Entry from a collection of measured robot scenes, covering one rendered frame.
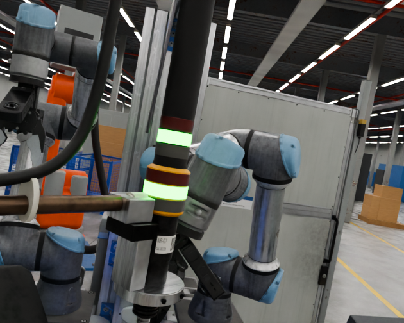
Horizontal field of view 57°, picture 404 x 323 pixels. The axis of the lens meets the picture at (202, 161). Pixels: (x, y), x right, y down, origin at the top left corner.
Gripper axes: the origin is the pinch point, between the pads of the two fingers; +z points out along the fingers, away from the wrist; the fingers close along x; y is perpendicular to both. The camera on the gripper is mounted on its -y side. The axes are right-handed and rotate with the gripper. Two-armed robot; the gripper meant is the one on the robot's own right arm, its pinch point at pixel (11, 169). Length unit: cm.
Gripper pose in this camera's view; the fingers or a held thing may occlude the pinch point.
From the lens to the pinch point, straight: 89.4
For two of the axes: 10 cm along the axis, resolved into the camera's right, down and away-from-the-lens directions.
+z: -1.7, 9.8, 0.5
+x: -9.5, -1.5, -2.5
